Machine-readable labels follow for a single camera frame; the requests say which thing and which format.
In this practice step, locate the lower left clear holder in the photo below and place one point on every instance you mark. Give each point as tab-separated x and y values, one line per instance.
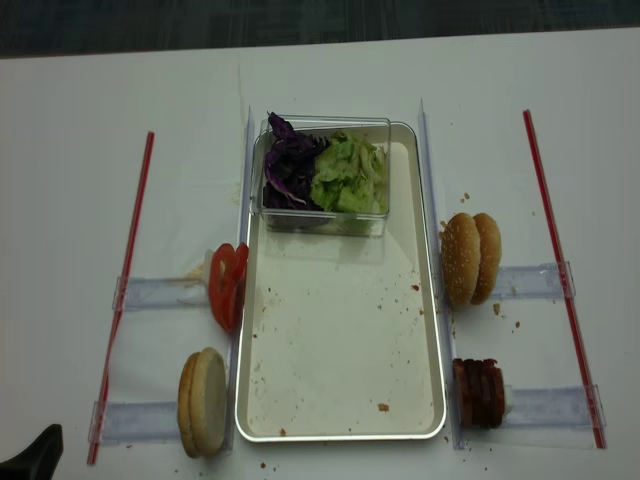
121	422

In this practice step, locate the bun slice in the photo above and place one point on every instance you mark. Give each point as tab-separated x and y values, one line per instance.
208	402
183	407

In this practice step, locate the white pusher block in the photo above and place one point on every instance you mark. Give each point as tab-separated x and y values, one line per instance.
206	267
508	400

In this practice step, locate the front red tomato slice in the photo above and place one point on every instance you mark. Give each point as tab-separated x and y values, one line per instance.
220	284

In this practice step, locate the white pusher block left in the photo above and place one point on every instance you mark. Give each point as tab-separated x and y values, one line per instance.
206	267

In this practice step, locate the right red strip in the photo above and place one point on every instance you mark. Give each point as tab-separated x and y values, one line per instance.
598	427

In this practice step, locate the clear holder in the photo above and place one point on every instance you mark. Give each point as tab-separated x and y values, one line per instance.
133	293
551	281
121	422
554	407

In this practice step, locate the upper right clear holder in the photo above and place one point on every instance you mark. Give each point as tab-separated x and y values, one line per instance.
551	281

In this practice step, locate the red strip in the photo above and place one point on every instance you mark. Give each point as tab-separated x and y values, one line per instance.
100	406
598	427

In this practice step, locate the green lettuce leaves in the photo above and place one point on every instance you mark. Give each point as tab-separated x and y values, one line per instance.
351	176

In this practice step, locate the white rectangular metal tray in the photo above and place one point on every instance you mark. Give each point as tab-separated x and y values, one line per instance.
340	335

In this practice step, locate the rear red tomato slice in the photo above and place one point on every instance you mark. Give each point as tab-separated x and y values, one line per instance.
239	276

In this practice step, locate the sesame top bun right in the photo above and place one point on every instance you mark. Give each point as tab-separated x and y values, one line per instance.
490	257

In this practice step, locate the clear plastic salad box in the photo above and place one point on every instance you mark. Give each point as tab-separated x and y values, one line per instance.
376	130

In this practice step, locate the sesame top bun left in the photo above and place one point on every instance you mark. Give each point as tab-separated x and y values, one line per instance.
460	258

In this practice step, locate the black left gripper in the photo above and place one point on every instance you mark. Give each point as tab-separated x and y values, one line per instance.
39	460

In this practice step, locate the left red strip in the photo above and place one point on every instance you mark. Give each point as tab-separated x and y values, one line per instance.
100	406

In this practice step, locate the red tomato slice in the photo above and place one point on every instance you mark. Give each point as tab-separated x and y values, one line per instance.
220	284
239	276

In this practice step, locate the sesame bun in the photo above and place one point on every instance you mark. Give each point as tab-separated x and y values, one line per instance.
460	258
490	257

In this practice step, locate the upper left clear holder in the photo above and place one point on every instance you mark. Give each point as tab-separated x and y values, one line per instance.
133	293

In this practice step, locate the lower right clear holder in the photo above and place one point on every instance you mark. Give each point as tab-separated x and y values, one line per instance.
554	407

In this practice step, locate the purple cabbage leaves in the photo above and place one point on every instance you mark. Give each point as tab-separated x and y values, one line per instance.
289	167

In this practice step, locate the white pusher block right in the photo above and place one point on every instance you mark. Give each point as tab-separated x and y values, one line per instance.
508	400

